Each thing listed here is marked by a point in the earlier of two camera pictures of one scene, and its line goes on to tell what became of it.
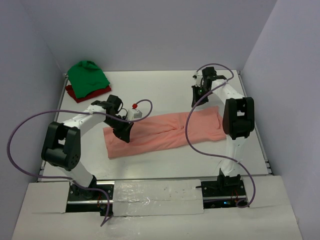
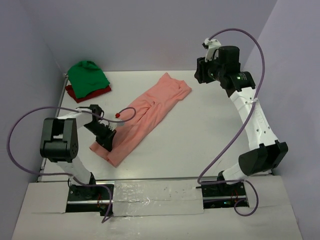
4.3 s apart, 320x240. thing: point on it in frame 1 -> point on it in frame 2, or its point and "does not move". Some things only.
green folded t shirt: (86, 77) does not move
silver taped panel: (133, 197) does not move
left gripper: (124, 133) -> (107, 141)
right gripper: (195, 97) -> (200, 73)
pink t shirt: (167, 132) -> (142, 118)
